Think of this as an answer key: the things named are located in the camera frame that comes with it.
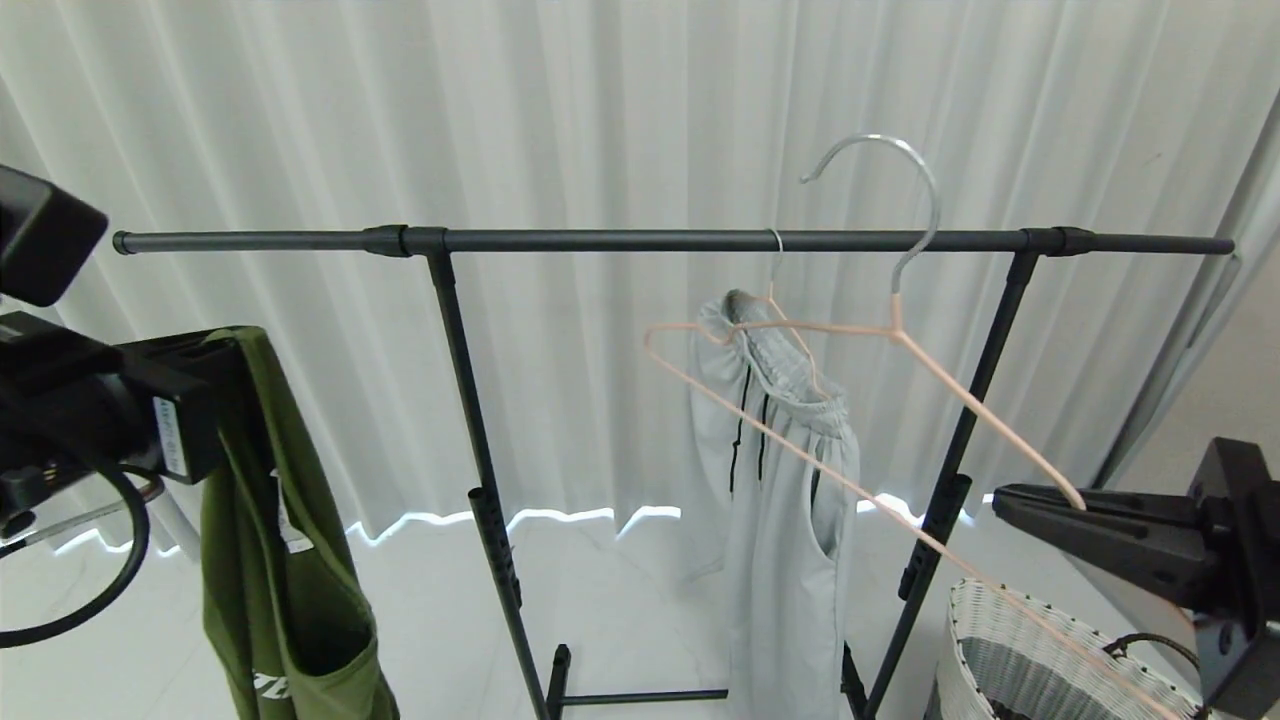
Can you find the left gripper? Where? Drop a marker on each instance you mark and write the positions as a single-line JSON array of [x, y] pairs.
[[205, 430]]

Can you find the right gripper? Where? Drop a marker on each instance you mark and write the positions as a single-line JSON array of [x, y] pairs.
[[1245, 580]]

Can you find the green long-sleeved shirt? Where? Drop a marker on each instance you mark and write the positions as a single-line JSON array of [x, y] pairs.
[[260, 560]]

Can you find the pink clothes hanger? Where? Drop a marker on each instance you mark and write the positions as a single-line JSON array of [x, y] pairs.
[[894, 315], [776, 240]]

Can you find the pale grey shorts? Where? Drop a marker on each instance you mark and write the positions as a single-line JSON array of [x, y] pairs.
[[790, 560]]

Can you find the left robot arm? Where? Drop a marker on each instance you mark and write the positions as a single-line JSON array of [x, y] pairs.
[[150, 488]]

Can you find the white laundry basket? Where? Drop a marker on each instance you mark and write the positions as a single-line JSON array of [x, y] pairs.
[[980, 640]]

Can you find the black clothes rack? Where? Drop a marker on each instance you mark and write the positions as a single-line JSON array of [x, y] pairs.
[[600, 240]]

